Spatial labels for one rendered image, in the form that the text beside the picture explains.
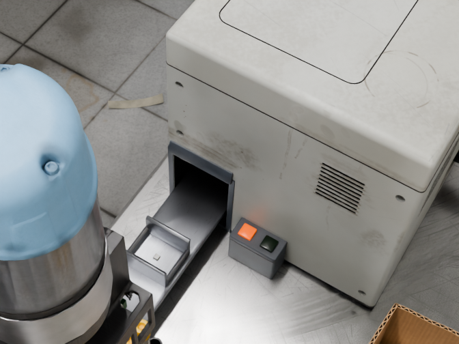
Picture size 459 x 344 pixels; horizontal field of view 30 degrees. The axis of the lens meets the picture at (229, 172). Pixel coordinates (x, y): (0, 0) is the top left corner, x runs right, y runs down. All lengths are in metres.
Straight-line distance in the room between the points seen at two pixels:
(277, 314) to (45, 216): 0.65
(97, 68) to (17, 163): 1.96
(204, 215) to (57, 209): 0.63
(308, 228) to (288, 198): 0.05
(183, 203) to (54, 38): 1.44
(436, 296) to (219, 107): 0.36
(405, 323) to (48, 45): 1.68
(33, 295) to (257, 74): 0.42
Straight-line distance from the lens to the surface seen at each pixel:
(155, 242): 0.97
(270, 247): 0.95
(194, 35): 0.79
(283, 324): 0.97
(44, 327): 0.44
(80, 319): 0.45
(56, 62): 2.33
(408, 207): 0.80
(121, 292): 0.54
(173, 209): 0.99
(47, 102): 0.35
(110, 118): 2.20
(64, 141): 0.35
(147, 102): 2.22
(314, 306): 0.98
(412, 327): 0.86
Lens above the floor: 1.77
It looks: 57 degrees down
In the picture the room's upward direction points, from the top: 4 degrees clockwise
